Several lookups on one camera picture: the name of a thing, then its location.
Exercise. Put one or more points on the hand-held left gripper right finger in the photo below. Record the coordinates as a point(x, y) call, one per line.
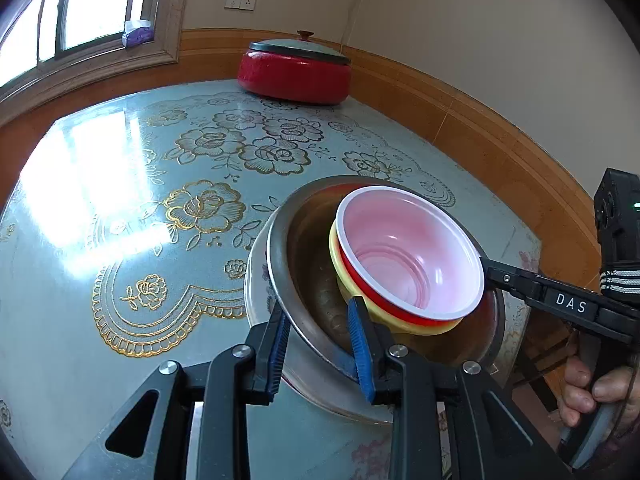
point(361, 345)

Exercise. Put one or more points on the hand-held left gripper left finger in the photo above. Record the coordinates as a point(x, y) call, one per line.
point(272, 355)

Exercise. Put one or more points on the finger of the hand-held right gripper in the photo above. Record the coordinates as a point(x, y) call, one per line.
point(540, 292)

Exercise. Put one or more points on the yellow plastic bowl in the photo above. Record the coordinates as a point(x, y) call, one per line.
point(345, 280)

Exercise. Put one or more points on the white floral deep plate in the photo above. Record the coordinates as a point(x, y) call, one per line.
point(259, 285)

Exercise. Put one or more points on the stainless steel bowl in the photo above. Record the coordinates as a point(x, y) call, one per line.
point(305, 270)

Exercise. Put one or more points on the red plastic bowl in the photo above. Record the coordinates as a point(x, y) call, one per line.
point(410, 250)

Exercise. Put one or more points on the person's right hand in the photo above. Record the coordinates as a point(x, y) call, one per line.
point(575, 390)

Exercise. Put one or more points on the dark wooden stool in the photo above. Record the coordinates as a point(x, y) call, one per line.
point(537, 375)

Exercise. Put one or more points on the red electric cooking pot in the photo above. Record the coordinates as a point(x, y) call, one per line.
point(292, 77)

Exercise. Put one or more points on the grey pot lid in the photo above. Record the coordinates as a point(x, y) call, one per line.
point(300, 49)

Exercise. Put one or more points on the purple tissue pack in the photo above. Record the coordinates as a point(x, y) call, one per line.
point(136, 34)

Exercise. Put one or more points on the window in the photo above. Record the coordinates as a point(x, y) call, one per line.
point(95, 5)

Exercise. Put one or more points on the white wall socket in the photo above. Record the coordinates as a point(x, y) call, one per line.
point(240, 2)

